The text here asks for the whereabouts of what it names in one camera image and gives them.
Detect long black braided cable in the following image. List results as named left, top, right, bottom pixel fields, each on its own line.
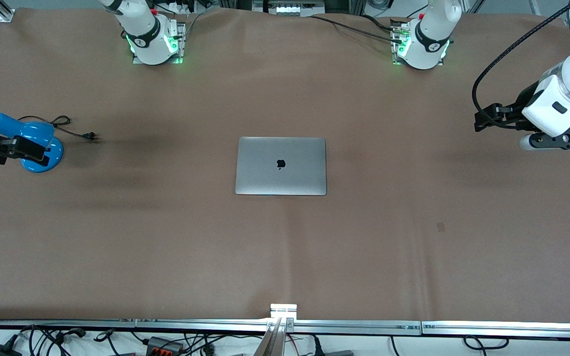
left=310, top=15, right=404, bottom=39

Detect black lamp power cable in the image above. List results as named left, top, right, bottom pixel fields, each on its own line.
left=18, top=115, right=99, bottom=142

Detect white power strip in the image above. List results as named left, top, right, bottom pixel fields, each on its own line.
left=264, top=0, right=326, bottom=16

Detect black looped floor cable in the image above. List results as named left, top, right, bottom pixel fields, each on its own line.
left=463, top=335, right=509, bottom=352

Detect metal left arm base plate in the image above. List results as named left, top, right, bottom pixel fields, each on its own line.
left=391, top=19, right=448, bottom=66

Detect shiny metal bracket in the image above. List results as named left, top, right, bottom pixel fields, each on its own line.
left=269, top=303, right=298, bottom=322

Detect blue desk lamp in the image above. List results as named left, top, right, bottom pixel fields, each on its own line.
left=0, top=112, right=64, bottom=174

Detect short black braided cable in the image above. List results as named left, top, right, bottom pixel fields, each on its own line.
left=362, top=14, right=404, bottom=31

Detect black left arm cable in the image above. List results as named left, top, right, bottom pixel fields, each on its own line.
left=472, top=0, right=570, bottom=122

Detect aluminium camera post profile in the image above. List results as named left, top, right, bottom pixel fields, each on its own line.
left=252, top=317, right=286, bottom=356

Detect grey box orange connectors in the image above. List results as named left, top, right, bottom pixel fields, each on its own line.
left=145, top=336, right=185, bottom=355

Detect brown table cloth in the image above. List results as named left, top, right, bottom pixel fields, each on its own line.
left=0, top=7, right=570, bottom=323

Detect aluminium table edge rail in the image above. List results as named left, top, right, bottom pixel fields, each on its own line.
left=0, top=319, right=570, bottom=340

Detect grey laptop computer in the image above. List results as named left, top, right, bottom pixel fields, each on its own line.
left=235, top=136, right=328, bottom=196

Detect black power adapter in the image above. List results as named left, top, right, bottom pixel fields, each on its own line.
left=0, top=335, right=22, bottom=356

